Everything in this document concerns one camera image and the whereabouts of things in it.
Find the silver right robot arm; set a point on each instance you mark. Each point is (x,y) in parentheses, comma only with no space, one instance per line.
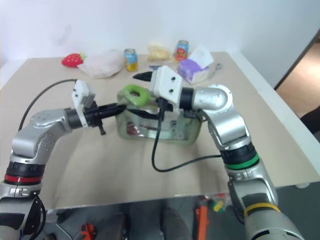
(225,117)

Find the yellow and blue drink can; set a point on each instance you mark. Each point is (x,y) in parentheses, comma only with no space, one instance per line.
(131,60)

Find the red and blue drink can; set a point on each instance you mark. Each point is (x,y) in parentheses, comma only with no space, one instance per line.
(182,51)

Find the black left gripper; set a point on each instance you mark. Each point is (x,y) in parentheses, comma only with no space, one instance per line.
(93,117)

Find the purple tissue pack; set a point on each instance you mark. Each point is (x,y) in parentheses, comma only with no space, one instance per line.
(192,68)

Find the yellow and green toy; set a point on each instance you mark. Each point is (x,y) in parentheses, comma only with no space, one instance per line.
(217,205)

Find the black object beside table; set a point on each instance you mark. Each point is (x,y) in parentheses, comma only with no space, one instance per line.
(311,122)

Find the yellow snack bag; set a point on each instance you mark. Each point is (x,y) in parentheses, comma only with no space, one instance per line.
(158,53)

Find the red strawberry plush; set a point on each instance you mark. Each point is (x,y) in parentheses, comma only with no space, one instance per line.
(71,60)

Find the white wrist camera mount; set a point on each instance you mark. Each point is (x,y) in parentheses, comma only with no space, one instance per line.
(166,82)
(81,90)

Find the orange tool under table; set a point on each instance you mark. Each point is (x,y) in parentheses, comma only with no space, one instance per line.
(203,220)

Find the clear plastic container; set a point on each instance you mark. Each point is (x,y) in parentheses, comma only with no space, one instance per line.
(150,130)

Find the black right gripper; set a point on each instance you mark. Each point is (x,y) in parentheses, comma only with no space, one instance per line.
(165,105)

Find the orange and black toy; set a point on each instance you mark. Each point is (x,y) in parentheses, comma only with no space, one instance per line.
(87,231)

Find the white plastic bag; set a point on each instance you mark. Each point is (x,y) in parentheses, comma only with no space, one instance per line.
(102,63)

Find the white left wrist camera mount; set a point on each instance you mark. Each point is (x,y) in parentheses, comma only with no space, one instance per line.
(81,90)

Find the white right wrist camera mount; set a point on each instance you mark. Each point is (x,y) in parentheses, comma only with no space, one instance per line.
(166,82)

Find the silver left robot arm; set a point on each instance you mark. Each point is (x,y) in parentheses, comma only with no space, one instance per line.
(37,135)

